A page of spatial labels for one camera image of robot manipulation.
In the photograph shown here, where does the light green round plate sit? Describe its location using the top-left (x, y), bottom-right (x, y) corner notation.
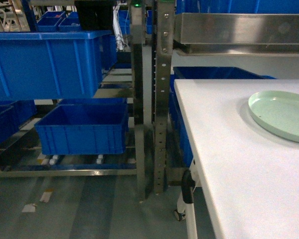
top-left (248, 91), bottom-right (299, 143)

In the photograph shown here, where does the steel rack upright post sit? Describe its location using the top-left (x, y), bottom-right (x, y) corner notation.
top-left (152, 0), bottom-right (175, 194)

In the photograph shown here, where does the blue bin lower shelf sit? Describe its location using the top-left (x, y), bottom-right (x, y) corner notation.
top-left (35, 98), bottom-right (129, 155)

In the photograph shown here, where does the large blue bin upper shelf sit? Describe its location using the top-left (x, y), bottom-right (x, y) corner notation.
top-left (0, 31), bottom-right (110, 101)

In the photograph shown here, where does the stainless steel shelf rail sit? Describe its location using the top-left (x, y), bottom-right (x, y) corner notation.
top-left (174, 13), bottom-right (299, 57)

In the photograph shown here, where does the white table leg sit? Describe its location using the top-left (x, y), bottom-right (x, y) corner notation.
top-left (176, 186), bottom-right (198, 239)

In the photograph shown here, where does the black table crank handle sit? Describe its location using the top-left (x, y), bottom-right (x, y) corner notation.
top-left (181, 169), bottom-right (195, 204)

